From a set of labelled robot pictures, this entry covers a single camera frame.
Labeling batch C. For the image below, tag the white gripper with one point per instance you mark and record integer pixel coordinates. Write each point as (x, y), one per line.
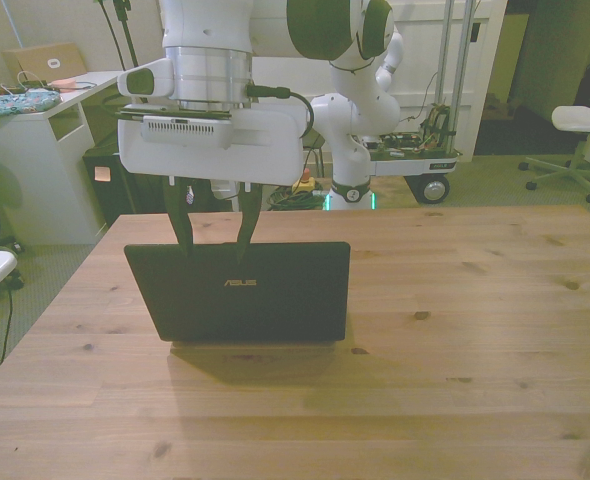
(265, 155)

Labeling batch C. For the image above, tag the black ASUS laptop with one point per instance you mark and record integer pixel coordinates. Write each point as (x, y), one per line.
(235, 300)

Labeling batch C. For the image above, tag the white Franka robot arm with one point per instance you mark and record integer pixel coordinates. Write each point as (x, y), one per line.
(205, 30)

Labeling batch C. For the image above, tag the black computer tower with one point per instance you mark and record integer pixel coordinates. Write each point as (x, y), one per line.
(120, 200)

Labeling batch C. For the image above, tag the yellow emergency stop button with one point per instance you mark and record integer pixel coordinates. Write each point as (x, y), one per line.
(307, 185)

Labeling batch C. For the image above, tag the white desk shelf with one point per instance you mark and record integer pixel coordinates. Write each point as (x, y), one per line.
(40, 150)

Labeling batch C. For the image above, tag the pink flat object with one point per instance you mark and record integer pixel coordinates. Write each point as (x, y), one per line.
(65, 83)

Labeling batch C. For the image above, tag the wheeled robot cart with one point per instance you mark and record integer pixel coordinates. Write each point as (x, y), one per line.
(410, 165)

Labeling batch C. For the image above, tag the black tripod stand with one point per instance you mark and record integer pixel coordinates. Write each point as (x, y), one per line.
(125, 30)

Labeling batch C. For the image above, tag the brown cardboard box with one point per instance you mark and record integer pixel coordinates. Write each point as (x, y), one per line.
(65, 57)

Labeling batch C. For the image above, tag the floral patterned pouch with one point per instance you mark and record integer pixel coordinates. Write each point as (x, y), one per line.
(15, 102)

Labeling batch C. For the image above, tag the aluminium pole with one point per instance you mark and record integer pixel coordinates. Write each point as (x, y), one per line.
(444, 50)
(461, 75)

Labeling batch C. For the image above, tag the white swivel office chair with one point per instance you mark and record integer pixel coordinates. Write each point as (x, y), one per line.
(582, 117)

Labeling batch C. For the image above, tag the white vented wrist camera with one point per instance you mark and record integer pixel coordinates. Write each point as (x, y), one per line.
(185, 131)

